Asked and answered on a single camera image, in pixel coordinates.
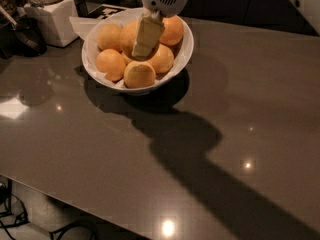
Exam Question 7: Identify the white ceramic bowl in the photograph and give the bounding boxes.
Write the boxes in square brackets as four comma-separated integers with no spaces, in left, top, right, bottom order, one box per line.
[82,8,194,95]

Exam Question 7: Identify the black floor cable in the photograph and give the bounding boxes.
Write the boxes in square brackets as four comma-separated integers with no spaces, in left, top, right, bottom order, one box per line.
[0,192,31,240]

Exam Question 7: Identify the orange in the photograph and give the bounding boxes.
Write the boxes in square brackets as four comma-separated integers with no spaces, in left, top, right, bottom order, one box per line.
[124,61,156,89]
[96,49,126,82]
[148,44,174,74]
[120,20,159,61]
[97,24,122,51]
[160,16,184,46]

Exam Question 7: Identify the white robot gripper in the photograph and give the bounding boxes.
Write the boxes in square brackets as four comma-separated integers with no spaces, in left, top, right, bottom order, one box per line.
[132,0,188,58]

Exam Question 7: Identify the black round pan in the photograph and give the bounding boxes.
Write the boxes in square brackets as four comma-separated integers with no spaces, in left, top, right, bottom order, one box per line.
[0,6,47,57]

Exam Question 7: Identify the black white marker card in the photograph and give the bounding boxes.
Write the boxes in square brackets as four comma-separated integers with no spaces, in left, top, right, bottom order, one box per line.
[87,4,126,19]

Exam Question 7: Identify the white square ceramic jar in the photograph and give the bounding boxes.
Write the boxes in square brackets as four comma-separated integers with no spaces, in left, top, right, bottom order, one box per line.
[24,0,78,47]

